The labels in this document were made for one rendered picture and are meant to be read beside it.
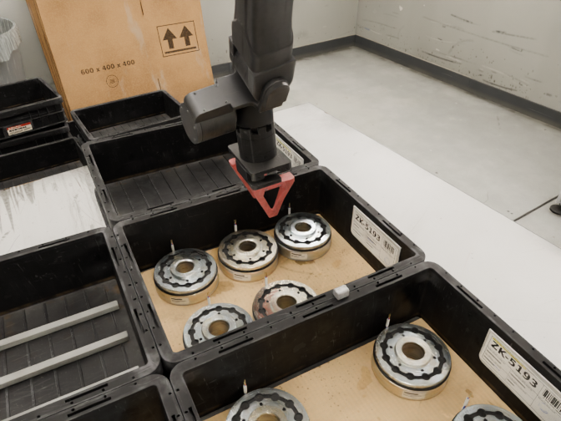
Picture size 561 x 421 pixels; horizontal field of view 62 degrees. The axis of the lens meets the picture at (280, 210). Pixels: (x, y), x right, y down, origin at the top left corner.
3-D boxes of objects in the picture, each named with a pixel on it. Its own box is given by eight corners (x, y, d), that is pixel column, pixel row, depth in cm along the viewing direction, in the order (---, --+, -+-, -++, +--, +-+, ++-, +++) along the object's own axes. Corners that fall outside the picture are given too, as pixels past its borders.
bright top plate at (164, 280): (201, 243, 83) (201, 240, 82) (227, 278, 76) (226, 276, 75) (145, 264, 78) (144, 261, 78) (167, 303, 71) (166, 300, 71)
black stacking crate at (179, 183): (256, 149, 118) (255, 107, 111) (318, 212, 97) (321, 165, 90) (94, 191, 103) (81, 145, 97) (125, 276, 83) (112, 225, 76)
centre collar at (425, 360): (414, 332, 66) (415, 330, 66) (438, 359, 63) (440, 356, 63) (386, 347, 65) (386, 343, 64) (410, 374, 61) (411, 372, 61)
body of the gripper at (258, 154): (253, 185, 68) (246, 139, 63) (228, 155, 75) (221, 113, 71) (293, 172, 70) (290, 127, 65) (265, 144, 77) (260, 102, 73)
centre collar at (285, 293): (290, 287, 73) (290, 285, 73) (309, 306, 70) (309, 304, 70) (263, 301, 71) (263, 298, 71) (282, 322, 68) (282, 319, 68)
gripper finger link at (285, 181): (259, 230, 72) (251, 179, 67) (241, 207, 77) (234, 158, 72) (298, 216, 74) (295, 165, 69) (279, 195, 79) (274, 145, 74)
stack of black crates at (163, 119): (177, 175, 232) (164, 88, 205) (204, 205, 212) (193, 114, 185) (95, 202, 214) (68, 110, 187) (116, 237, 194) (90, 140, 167)
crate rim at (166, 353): (322, 174, 91) (323, 163, 90) (428, 269, 70) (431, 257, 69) (113, 235, 77) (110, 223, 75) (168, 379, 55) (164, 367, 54)
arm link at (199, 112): (294, 81, 58) (260, 31, 60) (209, 108, 53) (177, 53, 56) (275, 136, 68) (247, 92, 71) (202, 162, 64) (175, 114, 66)
